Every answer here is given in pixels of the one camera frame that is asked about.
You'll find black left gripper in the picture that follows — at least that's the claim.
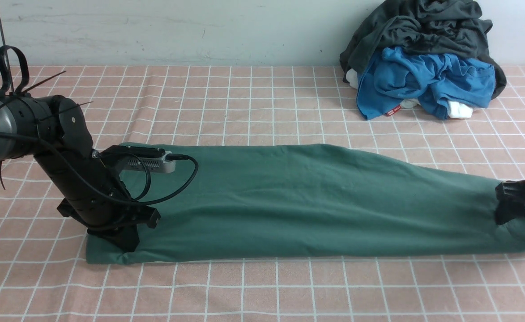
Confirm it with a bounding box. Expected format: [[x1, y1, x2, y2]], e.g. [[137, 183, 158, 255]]
[[34, 148, 160, 253]]

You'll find green long-sleeved shirt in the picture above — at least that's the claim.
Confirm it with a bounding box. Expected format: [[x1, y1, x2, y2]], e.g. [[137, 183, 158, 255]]
[[85, 144, 525, 265]]

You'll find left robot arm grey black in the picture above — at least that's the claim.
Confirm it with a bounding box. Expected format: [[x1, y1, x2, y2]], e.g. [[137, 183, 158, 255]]
[[0, 43, 169, 252]]

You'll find pink checkered tablecloth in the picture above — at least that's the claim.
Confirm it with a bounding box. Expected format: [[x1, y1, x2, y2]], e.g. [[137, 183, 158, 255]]
[[0, 66, 525, 322]]

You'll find blue garment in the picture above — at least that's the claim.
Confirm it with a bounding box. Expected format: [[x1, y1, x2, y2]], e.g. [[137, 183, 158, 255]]
[[356, 47, 496, 119]]

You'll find dark grey garment pile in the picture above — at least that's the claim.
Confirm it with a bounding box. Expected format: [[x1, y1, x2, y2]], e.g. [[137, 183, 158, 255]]
[[339, 0, 507, 98]]

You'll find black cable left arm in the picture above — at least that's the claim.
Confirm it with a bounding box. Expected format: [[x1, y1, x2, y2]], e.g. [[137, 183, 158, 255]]
[[34, 134, 199, 207]]

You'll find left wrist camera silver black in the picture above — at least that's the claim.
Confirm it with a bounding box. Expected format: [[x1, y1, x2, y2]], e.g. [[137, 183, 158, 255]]
[[99, 145, 176, 174]]

